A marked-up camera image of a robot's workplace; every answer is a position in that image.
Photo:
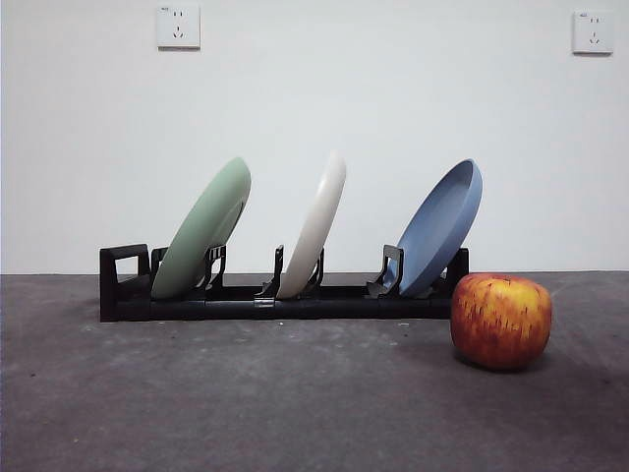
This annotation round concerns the blue plate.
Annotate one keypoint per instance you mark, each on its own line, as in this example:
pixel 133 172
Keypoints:
pixel 437 236

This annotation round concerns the red yellow apple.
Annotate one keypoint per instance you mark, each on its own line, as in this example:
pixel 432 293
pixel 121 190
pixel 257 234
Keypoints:
pixel 501 319

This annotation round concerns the green plate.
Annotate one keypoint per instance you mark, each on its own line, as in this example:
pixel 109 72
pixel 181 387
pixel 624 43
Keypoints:
pixel 201 231

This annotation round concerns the black plate rack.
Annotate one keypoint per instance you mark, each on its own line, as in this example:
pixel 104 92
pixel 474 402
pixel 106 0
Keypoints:
pixel 221 311

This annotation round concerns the white wall socket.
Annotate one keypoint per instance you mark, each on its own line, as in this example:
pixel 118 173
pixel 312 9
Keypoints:
pixel 593 33
pixel 179 27

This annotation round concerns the cream white plate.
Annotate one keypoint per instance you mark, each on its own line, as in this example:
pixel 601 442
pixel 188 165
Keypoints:
pixel 317 221

